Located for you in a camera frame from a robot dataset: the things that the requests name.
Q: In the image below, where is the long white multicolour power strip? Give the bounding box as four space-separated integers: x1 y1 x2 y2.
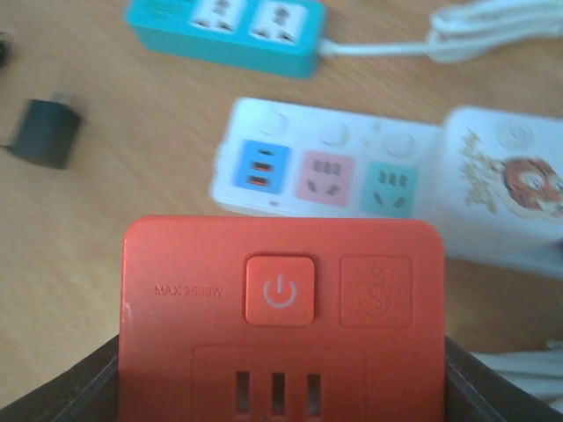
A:
209 98 441 219

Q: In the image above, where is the red cube adapter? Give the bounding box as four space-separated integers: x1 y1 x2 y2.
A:
118 215 445 421

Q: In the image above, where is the small black charger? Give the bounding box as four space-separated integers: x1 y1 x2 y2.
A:
1 91 84 170

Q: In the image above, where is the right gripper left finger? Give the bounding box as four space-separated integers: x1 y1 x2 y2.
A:
1 336 119 422

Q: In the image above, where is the teal strip white cable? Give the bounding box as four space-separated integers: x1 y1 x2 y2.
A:
318 0 563 65

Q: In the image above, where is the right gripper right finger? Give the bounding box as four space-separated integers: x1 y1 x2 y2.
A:
445 338 562 422

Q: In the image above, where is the teal power strip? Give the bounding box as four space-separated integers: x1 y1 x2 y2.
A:
123 0 326 79

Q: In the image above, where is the white cube adapter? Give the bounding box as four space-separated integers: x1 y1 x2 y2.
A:
426 106 562 279

